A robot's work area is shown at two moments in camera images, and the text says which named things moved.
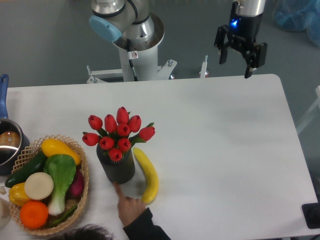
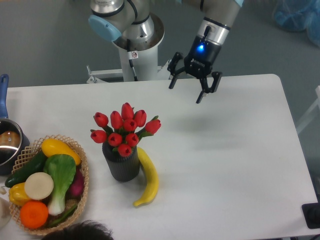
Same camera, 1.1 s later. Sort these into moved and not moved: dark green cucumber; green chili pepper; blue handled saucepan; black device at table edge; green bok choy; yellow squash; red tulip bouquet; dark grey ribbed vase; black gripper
Moved: dark grey ribbed vase; black gripper; red tulip bouquet
Not moved: yellow squash; blue handled saucepan; green bok choy; dark green cucumber; green chili pepper; black device at table edge
